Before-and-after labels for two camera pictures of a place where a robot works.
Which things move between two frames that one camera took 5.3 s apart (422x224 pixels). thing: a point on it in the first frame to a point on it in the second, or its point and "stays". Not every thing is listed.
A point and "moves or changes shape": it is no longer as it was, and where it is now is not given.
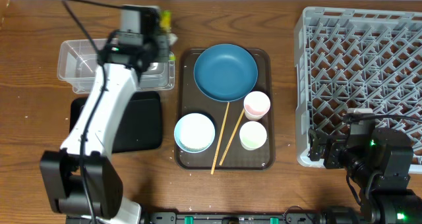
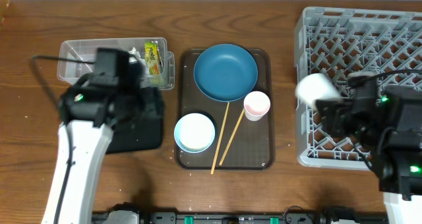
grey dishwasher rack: (348, 58) stays
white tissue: (172, 39) moves or changes shape
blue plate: (225, 72) stays
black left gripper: (159, 45) to (138, 97)
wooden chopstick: (229, 141) stays
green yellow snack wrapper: (165, 20) moves or changes shape
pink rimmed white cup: (256, 105) stays
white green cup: (252, 136) to (314, 86)
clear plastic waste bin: (78, 63) stays
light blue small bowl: (194, 133) stays
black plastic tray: (140, 126) stays
